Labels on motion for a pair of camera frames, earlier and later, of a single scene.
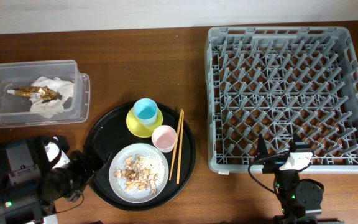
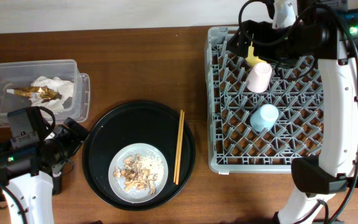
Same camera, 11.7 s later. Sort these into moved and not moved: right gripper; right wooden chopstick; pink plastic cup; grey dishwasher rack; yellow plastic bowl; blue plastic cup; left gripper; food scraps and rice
Moved: yellow plastic bowl; left gripper; right gripper; pink plastic cup; blue plastic cup
Not moved: food scraps and rice; right wooden chopstick; grey dishwasher rack
